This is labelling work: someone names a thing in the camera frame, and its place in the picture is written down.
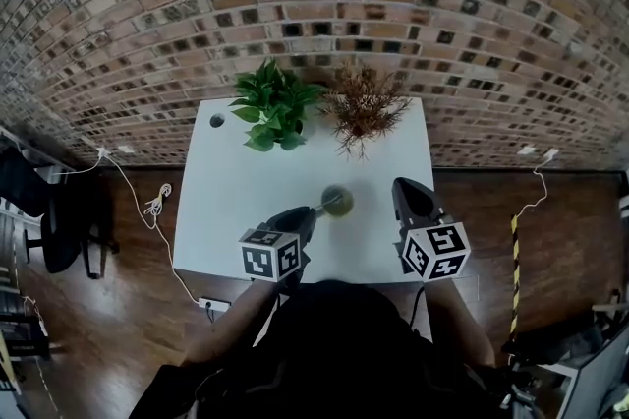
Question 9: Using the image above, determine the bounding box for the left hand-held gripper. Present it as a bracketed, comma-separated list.
[239, 206, 317, 283]

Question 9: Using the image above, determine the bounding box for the coiled white cable bundle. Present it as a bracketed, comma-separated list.
[143, 182, 175, 229]

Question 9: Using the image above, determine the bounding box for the white shelf rack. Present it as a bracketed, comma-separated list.
[0, 195, 53, 396]

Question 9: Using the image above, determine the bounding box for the yellow black floor tape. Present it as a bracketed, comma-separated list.
[507, 213, 523, 345]

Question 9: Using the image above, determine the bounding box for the brown dried potted plant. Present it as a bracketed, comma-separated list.
[316, 61, 414, 161]

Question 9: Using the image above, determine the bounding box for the grey equipment stand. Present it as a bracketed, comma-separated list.
[500, 288, 629, 419]

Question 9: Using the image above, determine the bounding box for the white power cable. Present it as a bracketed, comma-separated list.
[512, 154, 556, 219]
[102, 153, 207, 305]

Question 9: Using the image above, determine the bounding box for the black office chair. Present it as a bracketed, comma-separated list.
[0, 145, 120, 281]

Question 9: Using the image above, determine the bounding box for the green potted plant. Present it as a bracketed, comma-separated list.
[227, 57, 326, 153]

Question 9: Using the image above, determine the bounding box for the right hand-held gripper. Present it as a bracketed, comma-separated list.
[391, 176, 472, 283]

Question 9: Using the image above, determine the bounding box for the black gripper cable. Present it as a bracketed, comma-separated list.
[409, 284, 428, 337]

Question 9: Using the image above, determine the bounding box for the person's right forearm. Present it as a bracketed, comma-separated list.
[421, 277, 496, 368]

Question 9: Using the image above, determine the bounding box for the person's left forearm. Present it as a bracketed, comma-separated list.
[181, 279, 280, 367]

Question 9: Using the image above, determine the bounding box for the person's black clothing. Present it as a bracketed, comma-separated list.
[129, 278, 508, 419]

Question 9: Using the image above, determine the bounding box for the clear glass cup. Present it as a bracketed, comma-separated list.
[319, 183, 356, 222]

